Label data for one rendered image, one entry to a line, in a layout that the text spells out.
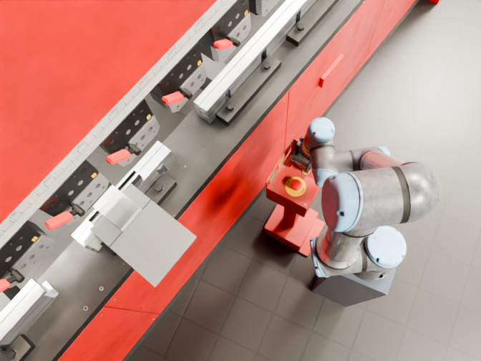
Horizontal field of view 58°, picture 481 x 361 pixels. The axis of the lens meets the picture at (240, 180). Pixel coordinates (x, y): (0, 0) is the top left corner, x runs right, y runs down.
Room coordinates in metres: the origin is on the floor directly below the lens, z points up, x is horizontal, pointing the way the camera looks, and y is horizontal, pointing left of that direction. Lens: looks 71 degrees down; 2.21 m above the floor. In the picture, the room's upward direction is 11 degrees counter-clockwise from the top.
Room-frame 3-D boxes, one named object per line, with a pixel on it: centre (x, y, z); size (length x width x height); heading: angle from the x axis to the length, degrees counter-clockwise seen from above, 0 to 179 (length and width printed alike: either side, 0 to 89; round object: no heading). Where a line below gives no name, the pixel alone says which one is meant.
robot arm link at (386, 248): (0.16, -0.36, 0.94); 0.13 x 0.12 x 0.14; 86
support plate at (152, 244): (0.32, 0.31, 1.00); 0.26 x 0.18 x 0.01; 41
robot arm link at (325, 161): (0.41, -0.27, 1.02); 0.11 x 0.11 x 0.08; 86
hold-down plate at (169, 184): (0.42, 0.34, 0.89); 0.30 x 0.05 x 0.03; 131
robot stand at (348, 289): (0.16, -0.37, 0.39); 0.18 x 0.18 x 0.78; 55
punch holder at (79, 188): (0.42, 0.42, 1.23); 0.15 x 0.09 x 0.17; 131
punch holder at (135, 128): (0.55, 0.27, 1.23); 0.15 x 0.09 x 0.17; 131
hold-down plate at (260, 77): (0.79, -0.09, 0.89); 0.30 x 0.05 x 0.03; 131
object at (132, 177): (0.45, 0.38, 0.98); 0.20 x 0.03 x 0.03; 131
